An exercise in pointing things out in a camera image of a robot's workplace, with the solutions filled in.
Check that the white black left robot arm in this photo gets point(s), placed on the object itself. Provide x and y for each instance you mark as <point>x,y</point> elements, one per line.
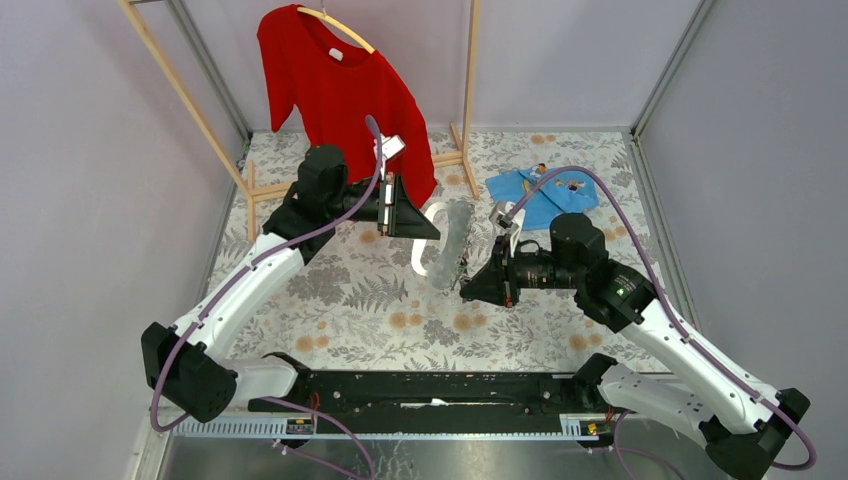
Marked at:
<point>186,363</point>

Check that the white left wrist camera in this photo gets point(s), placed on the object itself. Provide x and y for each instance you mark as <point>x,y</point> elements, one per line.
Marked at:
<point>389,147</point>

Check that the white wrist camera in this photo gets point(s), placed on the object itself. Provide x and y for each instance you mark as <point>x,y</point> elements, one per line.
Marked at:
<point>505,220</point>
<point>389,147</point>

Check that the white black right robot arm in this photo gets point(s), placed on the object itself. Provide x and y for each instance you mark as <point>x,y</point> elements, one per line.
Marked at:
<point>740,421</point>

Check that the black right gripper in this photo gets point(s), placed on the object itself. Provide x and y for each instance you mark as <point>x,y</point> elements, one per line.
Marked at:
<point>497,282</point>

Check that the red t-shirt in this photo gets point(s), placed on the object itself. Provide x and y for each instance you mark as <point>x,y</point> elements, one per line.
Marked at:
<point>334,86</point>

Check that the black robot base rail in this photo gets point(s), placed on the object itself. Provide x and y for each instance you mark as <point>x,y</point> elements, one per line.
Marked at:
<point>447,403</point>

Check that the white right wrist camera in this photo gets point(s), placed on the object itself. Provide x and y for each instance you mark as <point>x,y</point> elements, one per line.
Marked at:
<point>505,220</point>

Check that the blue printed child shirt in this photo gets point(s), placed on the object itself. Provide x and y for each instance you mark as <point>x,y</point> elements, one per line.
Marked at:
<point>568,192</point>

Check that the wooden clothes hanger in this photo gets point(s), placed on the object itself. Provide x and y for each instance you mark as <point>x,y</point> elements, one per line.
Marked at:
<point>321,14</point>

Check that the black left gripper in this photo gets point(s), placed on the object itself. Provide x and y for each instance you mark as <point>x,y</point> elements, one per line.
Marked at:
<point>401,218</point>

